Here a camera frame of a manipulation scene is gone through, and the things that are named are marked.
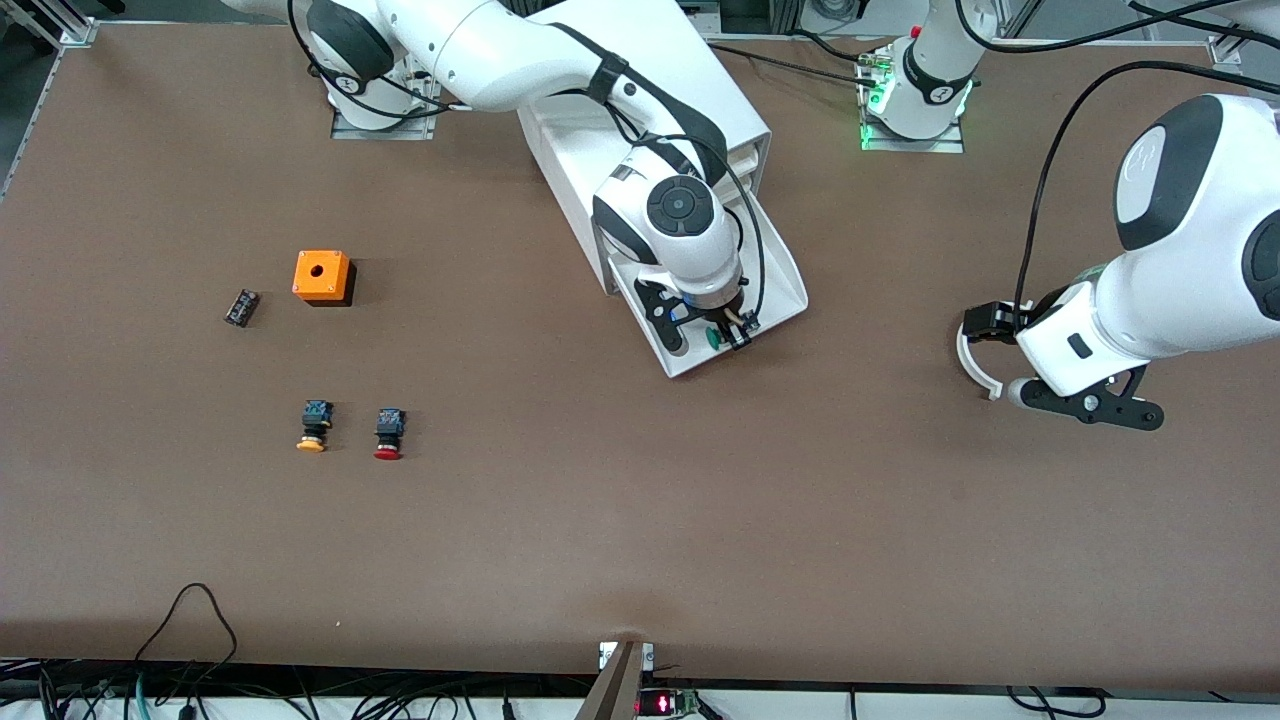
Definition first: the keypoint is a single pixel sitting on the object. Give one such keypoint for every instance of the green push button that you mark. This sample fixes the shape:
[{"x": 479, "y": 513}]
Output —
[{"x": 713, "y": 339}]

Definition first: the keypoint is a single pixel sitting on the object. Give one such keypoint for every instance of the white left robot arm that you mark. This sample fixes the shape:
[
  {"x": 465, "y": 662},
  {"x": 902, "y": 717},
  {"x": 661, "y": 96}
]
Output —
[{"x": 1200, "y": 230}]

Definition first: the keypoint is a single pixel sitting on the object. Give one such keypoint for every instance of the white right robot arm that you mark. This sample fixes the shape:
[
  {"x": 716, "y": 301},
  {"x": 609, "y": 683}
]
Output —
[{"x": 680, "y": 210}]

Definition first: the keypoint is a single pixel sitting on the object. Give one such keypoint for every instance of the red push button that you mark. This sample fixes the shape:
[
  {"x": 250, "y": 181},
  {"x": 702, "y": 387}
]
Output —
[{"x": 389, "y": 436}]

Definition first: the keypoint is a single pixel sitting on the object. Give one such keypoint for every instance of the yellow push button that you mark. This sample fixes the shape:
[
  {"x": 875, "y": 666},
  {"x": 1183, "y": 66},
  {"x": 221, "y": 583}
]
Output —
[{"x": 314, "y": 428}]

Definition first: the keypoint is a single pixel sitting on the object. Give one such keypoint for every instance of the white curved plastic arc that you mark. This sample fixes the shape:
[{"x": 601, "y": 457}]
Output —
[{"x": 975, "y": 372}]

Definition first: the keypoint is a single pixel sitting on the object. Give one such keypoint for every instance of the device with red display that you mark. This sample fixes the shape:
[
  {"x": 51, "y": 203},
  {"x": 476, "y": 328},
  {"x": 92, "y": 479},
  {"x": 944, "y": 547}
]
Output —
[{"x": 665, "y": 703}]

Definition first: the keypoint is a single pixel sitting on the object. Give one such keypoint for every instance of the small black terminal block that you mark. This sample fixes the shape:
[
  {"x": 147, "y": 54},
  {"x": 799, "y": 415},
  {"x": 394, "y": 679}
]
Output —
[{"x": 242, "y": 308}]

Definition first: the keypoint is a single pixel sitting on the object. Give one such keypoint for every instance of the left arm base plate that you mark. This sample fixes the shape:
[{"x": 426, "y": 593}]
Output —
[{"x": 915, "y": 145}]

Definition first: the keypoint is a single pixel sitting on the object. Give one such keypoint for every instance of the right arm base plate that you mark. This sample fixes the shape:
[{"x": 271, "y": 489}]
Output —
[{"x": 400, "y": 125}]

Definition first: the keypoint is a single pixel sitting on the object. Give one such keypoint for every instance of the grey camera post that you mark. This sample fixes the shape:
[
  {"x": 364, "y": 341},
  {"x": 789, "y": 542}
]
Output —
[{"x": 612, "y": 690}]

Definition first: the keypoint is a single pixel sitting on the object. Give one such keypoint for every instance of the orange button enclosure box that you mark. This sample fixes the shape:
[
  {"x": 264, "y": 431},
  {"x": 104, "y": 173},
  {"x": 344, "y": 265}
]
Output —
[{"x": 320, "y": 275}]

